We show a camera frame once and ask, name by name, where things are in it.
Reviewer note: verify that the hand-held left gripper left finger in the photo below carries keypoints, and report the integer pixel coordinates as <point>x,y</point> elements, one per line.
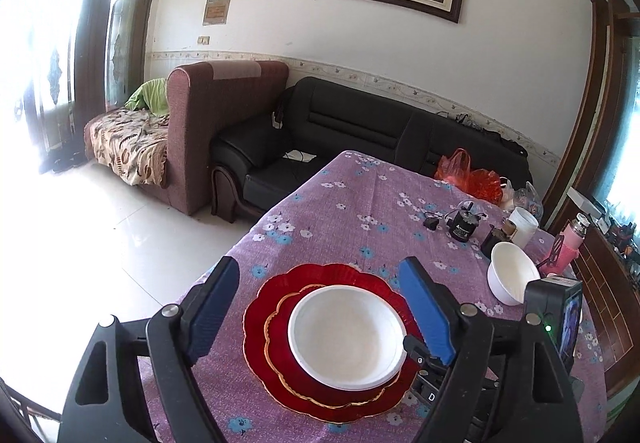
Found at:
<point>212,313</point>

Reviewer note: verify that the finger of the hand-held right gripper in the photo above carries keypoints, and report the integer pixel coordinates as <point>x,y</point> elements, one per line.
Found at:
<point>417,350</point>

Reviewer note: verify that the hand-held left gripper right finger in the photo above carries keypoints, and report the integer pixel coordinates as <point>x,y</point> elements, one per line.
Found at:
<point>427,313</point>

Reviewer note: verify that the white bowl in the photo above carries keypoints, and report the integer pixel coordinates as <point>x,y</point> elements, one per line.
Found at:
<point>512,270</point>
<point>345,333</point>

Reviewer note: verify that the large red scalloped plate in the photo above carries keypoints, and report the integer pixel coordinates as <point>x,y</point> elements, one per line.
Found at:
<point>272,288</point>

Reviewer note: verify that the small red gold-rimmed plate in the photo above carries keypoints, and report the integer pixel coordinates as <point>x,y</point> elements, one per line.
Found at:
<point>280,348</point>

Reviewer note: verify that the pink bottle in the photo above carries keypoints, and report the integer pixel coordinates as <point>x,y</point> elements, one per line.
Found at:
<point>565,250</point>

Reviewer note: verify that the wooden cabinet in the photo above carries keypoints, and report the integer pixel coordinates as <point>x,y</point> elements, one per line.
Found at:
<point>610,303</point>

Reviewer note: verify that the white plastic cup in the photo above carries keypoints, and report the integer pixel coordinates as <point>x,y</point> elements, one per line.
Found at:
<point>524,228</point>

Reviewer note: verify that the dark brown small box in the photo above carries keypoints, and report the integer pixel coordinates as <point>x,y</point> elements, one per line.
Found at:
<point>495,240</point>

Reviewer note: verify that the small black adapter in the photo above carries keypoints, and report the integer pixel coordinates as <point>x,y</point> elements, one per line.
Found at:
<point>431,224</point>

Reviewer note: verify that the black cylindrical motor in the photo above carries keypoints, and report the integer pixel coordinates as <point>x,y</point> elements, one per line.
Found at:
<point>462,225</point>

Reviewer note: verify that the white box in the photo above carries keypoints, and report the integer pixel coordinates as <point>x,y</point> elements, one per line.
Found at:
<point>585,203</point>

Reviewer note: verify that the clear plastic bag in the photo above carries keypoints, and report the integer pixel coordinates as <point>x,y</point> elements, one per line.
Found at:
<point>529,200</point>

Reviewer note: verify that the white plastic bag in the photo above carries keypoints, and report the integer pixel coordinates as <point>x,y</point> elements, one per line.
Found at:
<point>507,195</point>

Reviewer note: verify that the purple floral tablecloth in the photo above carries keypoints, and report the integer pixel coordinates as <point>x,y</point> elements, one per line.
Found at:
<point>360,208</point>

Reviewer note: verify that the orange-red plastic bag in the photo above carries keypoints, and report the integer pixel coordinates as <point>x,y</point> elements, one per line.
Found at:
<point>482,188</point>

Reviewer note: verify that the white paper sheet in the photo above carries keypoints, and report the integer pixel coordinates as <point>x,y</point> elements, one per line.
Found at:
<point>300,156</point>

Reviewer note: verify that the beige patterned blanket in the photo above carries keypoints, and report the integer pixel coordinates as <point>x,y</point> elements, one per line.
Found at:
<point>132,143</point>

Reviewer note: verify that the maroon fabric sofa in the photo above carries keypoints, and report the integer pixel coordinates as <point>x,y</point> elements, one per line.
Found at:
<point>210,123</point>

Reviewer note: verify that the white charger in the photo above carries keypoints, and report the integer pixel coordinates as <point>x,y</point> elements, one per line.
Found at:
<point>276,120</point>

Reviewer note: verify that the black leather sofa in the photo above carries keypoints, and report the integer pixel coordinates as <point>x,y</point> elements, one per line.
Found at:
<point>350,123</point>

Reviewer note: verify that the green cloth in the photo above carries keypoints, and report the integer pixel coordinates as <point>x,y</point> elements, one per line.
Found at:
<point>150,95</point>

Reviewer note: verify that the dark wooden glass door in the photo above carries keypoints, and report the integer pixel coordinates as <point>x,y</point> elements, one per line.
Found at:
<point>95,63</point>

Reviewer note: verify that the wooden door frame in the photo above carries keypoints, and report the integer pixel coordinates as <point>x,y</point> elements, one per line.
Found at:
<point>595,98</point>

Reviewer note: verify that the small wall plaque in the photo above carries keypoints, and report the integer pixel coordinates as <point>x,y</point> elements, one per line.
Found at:
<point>217,11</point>

